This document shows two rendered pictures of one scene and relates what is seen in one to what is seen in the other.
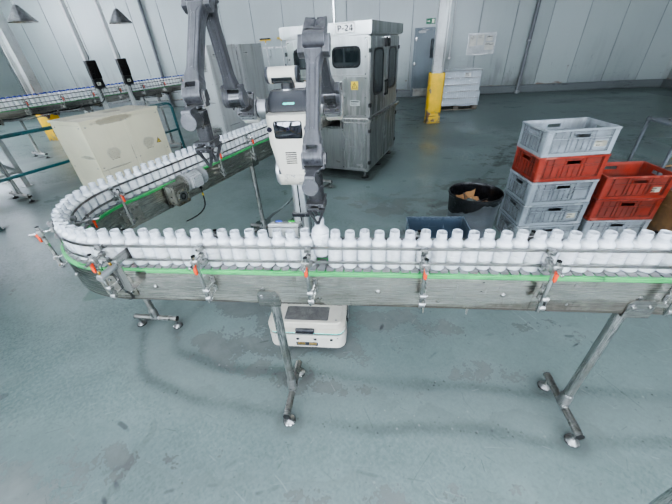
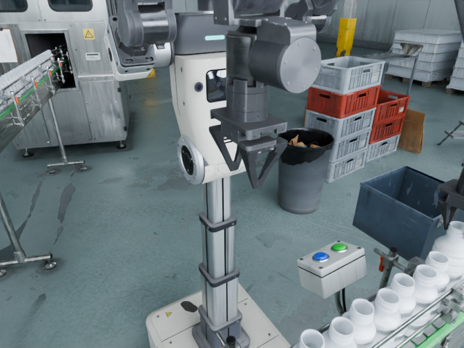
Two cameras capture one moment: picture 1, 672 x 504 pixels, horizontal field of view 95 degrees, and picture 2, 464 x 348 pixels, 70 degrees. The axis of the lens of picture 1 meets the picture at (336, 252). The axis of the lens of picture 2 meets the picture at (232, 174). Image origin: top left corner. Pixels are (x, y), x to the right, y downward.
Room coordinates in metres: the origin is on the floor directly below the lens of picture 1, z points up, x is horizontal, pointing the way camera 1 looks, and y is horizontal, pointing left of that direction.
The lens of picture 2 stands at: (0.93, 0.77, 1.63)
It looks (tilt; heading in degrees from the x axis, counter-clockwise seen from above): 28 degrees down; 321
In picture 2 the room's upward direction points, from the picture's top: straight up
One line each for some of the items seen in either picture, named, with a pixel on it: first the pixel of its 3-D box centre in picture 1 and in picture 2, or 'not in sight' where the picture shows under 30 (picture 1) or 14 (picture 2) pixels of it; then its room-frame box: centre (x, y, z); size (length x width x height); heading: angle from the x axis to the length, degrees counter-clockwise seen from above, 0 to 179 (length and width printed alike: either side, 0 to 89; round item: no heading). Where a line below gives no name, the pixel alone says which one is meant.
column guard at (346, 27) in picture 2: not in sight; (345, 39); (7.01, -8.43, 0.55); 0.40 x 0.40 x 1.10; 83
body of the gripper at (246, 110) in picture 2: (205, 134); (247, 102); (1.26, 0.48, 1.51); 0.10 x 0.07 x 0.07; 173
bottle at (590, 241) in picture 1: (584, 251); not in sight; (0.93, -0.93, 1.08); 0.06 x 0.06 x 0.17
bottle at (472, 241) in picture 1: (470, 250); not in sight; (0.98, -0.52, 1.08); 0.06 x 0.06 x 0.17
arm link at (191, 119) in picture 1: (194, 109); (271, 29); (1.22, 0.48, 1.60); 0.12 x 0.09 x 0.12; 173
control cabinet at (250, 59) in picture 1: (249, 92); not in sight; (7.92, 1.74, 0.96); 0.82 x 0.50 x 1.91; 155
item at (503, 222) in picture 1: (534, 225); (333, 159); (2.74, -2.08, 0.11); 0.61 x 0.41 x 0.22; 88
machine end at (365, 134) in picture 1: (348, 100); (67, 55); (5.55, -0.35, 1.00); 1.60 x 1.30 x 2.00; 155
